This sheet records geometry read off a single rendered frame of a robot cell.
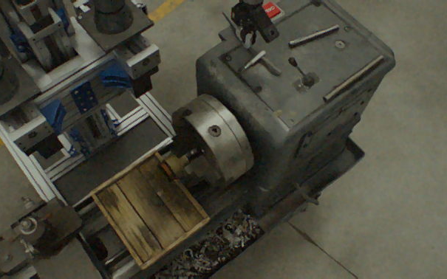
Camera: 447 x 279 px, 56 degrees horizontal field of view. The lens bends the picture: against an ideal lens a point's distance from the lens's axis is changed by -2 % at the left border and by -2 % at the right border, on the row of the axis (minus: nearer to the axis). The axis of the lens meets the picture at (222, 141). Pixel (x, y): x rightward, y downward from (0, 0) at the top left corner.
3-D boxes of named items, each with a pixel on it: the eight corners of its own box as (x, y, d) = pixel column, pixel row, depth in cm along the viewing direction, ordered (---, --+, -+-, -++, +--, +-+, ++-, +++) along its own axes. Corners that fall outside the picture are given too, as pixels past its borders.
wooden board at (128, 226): (156, 153, 171) (155, 148, 167) (210, 221, 159) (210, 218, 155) (91, 195, 162) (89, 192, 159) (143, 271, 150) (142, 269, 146)
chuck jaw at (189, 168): (210, 149, 146) (231, 174, 141) (210, 155, 150) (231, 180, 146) (183, 167, 142) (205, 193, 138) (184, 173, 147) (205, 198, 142)
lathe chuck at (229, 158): (188, 116, 168) (196, 84, 138) (236, 181, 164) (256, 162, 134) (168, 128, 165) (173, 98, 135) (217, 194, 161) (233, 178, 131)
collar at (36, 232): (38, 211, 133) (34, 208, 130) (49, 231, 130) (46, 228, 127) (15, 226, 130) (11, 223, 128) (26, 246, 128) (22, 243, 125)
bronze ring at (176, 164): (176, 143, 144) (154, 159, 141) (192, 163, 141) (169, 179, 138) (178, 155, 152) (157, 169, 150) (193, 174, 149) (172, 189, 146)
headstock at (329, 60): (295, 43, 198) (312, -22, 164) (370, 114, 182) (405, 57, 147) (192, 109, 181) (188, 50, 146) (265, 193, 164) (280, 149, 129)
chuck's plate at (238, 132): (195, 111, 169) (205, 79, 139) (242, 176, 165) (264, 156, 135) (188, 116, 168) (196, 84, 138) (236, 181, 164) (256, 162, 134)
